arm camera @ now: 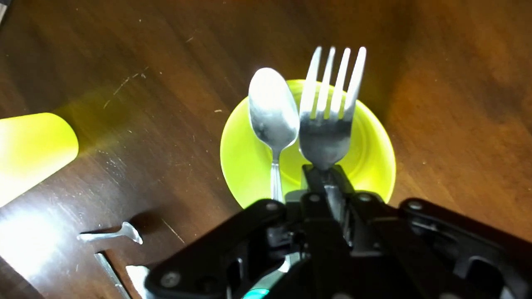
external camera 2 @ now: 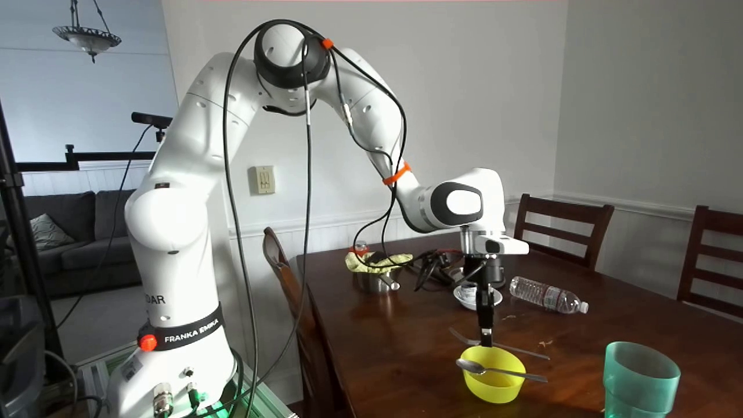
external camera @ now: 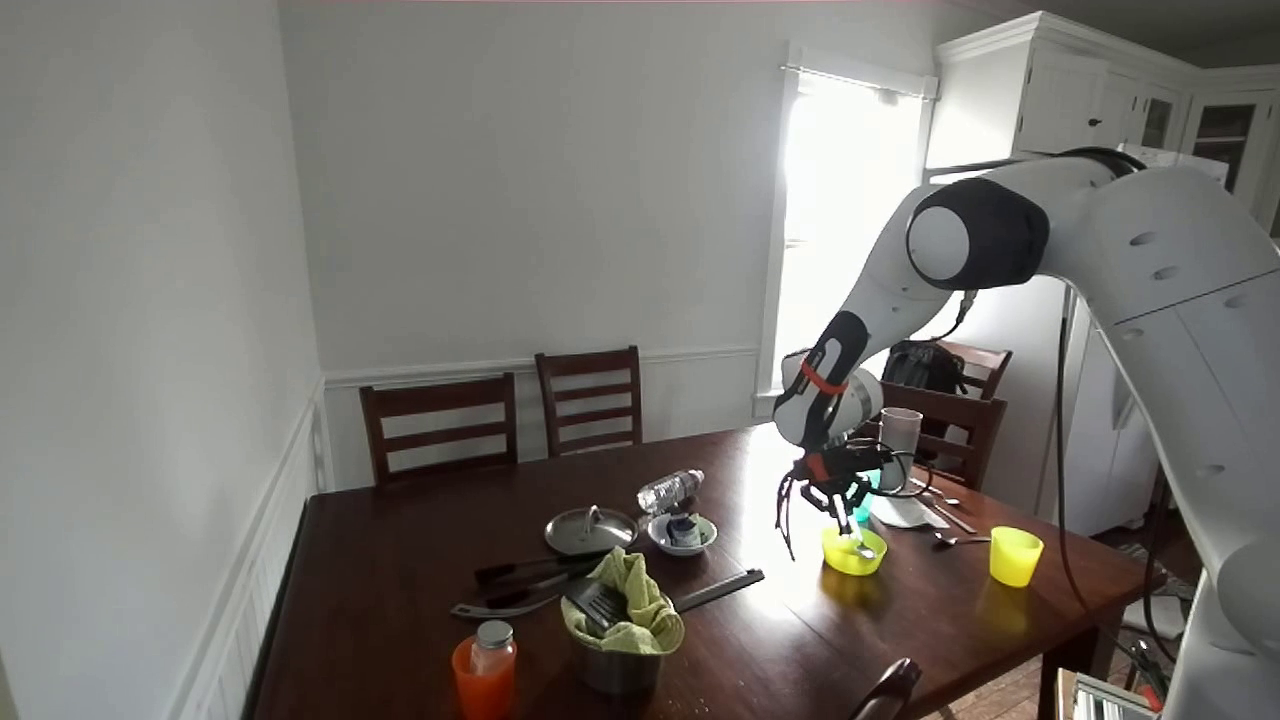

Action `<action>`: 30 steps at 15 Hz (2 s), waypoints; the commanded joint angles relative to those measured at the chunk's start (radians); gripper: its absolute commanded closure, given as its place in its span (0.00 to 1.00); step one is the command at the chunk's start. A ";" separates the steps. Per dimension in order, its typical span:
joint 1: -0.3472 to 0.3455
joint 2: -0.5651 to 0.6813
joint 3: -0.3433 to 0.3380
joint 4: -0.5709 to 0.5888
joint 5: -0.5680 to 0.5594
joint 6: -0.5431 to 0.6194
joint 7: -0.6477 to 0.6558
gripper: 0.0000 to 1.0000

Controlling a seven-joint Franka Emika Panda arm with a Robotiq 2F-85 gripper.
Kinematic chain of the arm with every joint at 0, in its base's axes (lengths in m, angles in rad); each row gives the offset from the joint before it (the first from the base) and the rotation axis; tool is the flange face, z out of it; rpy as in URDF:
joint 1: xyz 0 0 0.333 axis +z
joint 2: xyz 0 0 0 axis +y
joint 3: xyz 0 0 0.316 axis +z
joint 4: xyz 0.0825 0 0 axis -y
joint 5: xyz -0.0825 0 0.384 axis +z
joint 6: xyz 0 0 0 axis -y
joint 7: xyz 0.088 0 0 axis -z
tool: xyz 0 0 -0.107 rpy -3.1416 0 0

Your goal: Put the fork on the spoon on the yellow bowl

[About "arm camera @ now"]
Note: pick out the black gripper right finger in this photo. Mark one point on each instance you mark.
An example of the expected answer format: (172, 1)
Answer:
(433, 249)

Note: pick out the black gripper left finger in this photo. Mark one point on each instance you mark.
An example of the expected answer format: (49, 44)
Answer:
(234, 249)

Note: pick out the silver metal fork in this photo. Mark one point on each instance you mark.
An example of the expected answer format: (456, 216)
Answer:
(327, 137)

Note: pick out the yellow plastic bowl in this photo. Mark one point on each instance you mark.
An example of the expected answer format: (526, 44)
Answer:
(367, 154)

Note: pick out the silver metal spoon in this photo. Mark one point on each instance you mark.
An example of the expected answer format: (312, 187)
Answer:
(272, 116)

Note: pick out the white flat plate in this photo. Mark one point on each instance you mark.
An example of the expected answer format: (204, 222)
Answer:
(137, 282)

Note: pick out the long metal utensil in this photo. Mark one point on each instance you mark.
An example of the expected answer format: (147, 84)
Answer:
(112, 274)

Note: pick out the yellow plastic cup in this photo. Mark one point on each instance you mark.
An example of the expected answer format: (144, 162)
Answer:
(34, 149)

